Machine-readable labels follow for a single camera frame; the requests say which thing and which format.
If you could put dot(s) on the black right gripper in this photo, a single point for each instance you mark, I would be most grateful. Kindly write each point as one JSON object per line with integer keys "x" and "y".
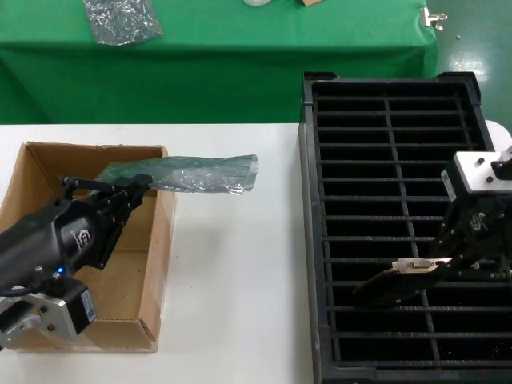
{"x": 480, "y": 228}

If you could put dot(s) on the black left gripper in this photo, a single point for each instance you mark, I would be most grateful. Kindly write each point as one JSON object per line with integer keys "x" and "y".
{"x": 48, "y": 242}

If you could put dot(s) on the graphics card with metal bracket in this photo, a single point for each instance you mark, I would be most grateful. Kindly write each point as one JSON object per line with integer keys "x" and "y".
{"x": 400, "y": 286}

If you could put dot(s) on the brown cardboard box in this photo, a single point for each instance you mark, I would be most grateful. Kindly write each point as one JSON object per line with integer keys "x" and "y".
{"x": 156, "y": 260}

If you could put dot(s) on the grey antistatic bag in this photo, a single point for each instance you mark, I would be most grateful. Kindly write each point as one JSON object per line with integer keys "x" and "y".
{"x": 120, "y": 20}
{"x": 200, "y": 174}

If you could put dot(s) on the black slotted plastic container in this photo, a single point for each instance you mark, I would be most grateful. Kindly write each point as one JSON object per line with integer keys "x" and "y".
{"x": 360, "y": 160}

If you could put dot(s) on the open cardboard box with flaps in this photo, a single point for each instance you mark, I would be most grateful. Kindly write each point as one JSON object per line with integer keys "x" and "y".
{"x": 312, "y": 2}

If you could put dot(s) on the crumpled grey antistatic bag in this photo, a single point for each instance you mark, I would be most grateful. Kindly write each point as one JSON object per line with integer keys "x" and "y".
{"x": 120, "y": 20}

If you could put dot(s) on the green tablecloth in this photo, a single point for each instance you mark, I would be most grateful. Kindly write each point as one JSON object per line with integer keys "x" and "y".
{"x": 240, "y": 60}

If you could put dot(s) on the silver metal clip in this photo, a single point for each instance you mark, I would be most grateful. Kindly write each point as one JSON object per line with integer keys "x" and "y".
{"x": 430, "y": 18}

